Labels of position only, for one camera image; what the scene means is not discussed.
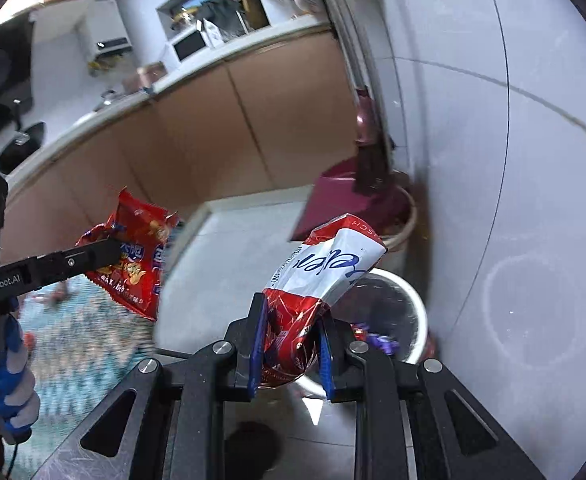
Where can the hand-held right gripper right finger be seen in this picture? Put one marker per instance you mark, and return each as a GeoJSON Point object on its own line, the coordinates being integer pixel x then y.
{"type": "Point", "coordinates": [325, 360]}

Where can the person's left hand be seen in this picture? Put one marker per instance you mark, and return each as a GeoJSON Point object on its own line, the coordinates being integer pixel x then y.
{"type": "Point", "coordinates": [13, 380]}

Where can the black wok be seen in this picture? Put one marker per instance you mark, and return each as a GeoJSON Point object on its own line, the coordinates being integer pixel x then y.
{"type": "Point", "coordinates": [23, 145]}

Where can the white trash bin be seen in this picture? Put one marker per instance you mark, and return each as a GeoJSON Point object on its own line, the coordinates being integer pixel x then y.
{"type": "Point", "coordinates": [398, 300]}

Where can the red chips snack packet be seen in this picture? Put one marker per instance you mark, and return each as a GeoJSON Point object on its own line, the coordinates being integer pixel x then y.
{"type": "Point", "coordinates": [138, 240]}

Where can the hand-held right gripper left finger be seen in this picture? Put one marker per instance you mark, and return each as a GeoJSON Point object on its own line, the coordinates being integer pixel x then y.
{"type": "Point", "coordinates": [258, 345]}

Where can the brown kitchen cabinets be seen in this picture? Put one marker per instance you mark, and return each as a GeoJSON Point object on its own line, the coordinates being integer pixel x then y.
{"type": "Point", "coordinates": [253, 125]}

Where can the white microwave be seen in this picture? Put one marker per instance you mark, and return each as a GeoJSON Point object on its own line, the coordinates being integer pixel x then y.
{"type": "Point", "coordinates": [188, 46]}

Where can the maroon dustpan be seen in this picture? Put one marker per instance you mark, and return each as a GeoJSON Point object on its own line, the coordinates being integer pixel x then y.
{"type": "Point", "coordinates": [333, 195]}

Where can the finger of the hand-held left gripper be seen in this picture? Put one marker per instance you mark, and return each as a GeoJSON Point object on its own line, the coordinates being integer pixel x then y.
{"type": "Point", "coordinates": [93, 255]}

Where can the maroon broom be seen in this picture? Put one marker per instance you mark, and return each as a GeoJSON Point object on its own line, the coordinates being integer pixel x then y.
{"type": "Point", "coordinates": [370, 165]}

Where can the cream bin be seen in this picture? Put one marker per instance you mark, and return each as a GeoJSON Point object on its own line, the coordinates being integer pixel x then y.
{"type": "Point", "coordinates": [408, 225]}

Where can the red and white snack packet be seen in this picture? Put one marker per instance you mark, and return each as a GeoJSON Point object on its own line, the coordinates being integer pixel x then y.
{"type": "Point", "coordinates": [333, 265]}

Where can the zigzag woven blanket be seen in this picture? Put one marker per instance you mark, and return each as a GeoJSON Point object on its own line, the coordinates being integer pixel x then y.
{"type": "Point", "coordinates": [88, 360]}

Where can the white water heater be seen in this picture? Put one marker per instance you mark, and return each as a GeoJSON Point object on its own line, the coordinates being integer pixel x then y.
{"type": "Point", "coordinates": [103, 25]}

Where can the purple wrapper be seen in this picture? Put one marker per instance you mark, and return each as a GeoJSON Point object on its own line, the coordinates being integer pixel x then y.
{"type": "Point", "coordinates": [385, 344]}

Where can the copper pot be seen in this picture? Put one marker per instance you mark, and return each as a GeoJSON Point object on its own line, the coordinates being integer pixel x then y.
{"type": "Point", "coordinates": [149, 74]}

